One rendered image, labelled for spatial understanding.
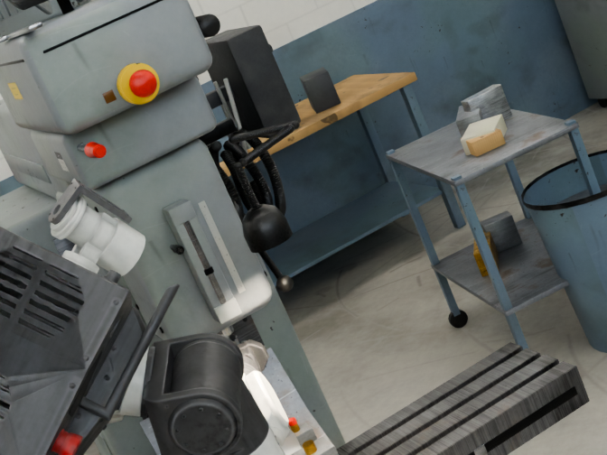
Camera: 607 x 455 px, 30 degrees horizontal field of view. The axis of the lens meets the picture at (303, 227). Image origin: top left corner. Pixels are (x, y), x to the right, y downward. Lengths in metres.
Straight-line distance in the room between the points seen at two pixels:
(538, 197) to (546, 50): 3.09
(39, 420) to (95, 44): 0.62
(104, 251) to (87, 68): 0.31
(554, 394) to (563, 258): 1.96
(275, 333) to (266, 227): 0.73
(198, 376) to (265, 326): 1.04
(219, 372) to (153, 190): 0.51
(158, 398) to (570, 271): 2.91
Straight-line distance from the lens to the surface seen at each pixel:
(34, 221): 2.28
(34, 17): 2.05
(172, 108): 1.81
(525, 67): 7.25
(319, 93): 5.88
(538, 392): 2.19
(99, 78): 1.68
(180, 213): 1.81
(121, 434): 2.39
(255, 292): 1.91
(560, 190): 4.40
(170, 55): 1.71
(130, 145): 1.79
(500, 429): 2.16
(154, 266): 1.85
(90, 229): 1.49
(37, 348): 1.28
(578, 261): 4.09
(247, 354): 1.92
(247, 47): 2.19
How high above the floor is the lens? 1.91
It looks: 15 degrees down
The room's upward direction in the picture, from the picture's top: 24 degrees counter-clockwise
